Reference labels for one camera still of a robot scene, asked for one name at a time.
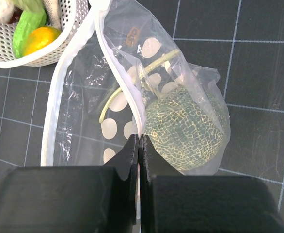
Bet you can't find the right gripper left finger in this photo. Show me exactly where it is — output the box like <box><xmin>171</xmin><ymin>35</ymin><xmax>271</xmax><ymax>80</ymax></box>
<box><xmin>0</xmin><ymin>135</ymin><xmax>139</xmax><ymax>233</ymax></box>

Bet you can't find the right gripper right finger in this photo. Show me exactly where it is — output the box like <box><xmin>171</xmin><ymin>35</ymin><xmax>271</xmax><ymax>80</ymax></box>
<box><xmin>139</xmin><ymin>135</ymin><xmax>284</xmax><ymax>233</ymax></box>

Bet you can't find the green netted melon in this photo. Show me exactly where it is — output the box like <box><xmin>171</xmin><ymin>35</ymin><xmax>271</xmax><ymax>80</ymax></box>
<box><xmin>99</xmin><ymin>49</ymin><xmax>226</xmax><ymax>170</ymax></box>

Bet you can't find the white dotted zip bag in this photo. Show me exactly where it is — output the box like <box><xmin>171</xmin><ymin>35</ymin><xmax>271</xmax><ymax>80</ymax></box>
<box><xmin>40</xmin><ymin>0</ymin><xmax>223</xmax><ymax>175</ymax></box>

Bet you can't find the white perforated plastic basket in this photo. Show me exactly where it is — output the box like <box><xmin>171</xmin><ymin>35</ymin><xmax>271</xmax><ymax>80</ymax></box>
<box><xmin>0</xmin><ymin>0</ymin><xmax>89</xmax><ymax>69</ymax></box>

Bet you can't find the white cauliflower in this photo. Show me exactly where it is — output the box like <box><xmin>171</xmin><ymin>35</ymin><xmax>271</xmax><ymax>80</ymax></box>
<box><xmin>0</xmin><ymin>0</ymin><xmax>43</xmax><ymax>23</ymax></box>

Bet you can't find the yellow orange mango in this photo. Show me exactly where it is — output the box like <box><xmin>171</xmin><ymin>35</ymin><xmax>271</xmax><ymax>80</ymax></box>
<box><xmin>22</xmin><ymin>26</ymin><xmax>61</xmax><ymax>57</ymax></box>

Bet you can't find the black grid mat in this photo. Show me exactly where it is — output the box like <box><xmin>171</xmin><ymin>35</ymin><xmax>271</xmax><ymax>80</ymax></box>
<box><xmin>0</xmin><ymin>0</ymin><xmax>284</xmax><ymax>219</ymax></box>

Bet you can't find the green cucumber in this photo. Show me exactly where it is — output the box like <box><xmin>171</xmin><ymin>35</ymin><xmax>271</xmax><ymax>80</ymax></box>
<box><xmin>13</xmin><ymin>8</ymin><xmax>47</xmax><ymax>59</ymax></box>

